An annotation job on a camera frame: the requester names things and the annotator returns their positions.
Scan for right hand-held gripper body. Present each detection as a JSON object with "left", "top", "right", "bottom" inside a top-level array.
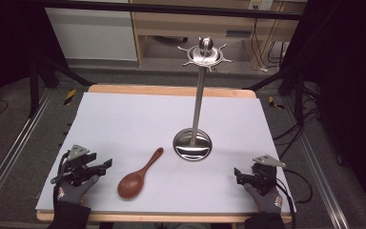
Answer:
[{"left": 250, "top": 155, "right": 287, "bottom": 196}]

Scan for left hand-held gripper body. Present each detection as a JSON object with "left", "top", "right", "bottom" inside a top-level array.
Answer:
[{"left": 51, "top": 144, "right": 107, "bottom": 188}]

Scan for brown wooden spoon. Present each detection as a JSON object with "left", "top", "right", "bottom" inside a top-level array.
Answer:
[{"left": 117, "top": 147, "right": 165, "bottom": 200}]

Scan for steel utensil stand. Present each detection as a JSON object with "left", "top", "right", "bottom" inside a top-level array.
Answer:
[{"left": 172, "top": 35, "right": 235, "bottom": 162}]

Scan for person's right hand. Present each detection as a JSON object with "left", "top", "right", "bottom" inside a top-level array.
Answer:
[{"left": 243, "top": 183, "right": 284, "bottom": 214}]

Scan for person's left hand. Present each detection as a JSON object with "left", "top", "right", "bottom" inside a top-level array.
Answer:
[{"left": 53, "top": 175, "right": 100, "bottom": 207}]

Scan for white table cover sheet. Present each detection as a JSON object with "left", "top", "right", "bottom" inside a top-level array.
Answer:
[{"left": 34, "top": 92, "right": 297, "bottom": 215}]

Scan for person's legs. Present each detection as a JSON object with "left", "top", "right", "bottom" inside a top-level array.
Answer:
[{"left": 112, "top": 222, "right": 213, "bottom": 229}]

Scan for black metal stand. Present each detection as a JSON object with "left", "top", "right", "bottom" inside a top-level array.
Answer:
[
  {"left": 28, "top": 56, "right": 93, "bottom": 119},
  {"left": 242, "top": 67, "right": 307, "bottom": 126}
]

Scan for wooden table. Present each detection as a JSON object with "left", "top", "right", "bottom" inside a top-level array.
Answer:
[{"left": 35, "top": 83, "right": 294, "bottom": 223}]

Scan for white cabinet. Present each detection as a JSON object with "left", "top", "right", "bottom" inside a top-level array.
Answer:
[{"left": 45, "top": 7, "right": 138, "bottom": 62}]

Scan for light wooden desk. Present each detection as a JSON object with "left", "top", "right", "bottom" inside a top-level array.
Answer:
[{"left": 129, "top": 0, "right": 309, "bottom": 70}]

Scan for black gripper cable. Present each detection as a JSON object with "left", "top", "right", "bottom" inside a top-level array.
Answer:
[
  {"left": 51, "top": 152, "right": 71, "bottom": 209},
  {"left": 275, "top": 167, "right": 315, "bottom": 229}
]

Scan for black floor cables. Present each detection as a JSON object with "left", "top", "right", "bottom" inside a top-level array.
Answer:
[{"left": 272, "top": 106, "right": 321, "bottom": 160}]

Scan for metal floor rail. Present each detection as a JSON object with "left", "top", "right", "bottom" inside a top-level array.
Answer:
[
  {"left": 0, "top": 88, "right": 54, "bottom": 221},
  {"left": 281, "top": 94, "right": 345, "bottom": 229}
]

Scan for black hanging cables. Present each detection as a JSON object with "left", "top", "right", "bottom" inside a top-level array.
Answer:
[{"left": 251, "top": 18, "right": 288, "bottom": 73}]

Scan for black metal frame bar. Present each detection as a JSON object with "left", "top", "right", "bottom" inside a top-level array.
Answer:
[{"left": 40, "top": 0, "right": 303, "bottom": 21}]

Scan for wall power outlet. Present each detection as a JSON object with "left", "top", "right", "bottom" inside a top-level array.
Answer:
[{"left": 248, "top": 0, "right": 273, "bottom": 10}]

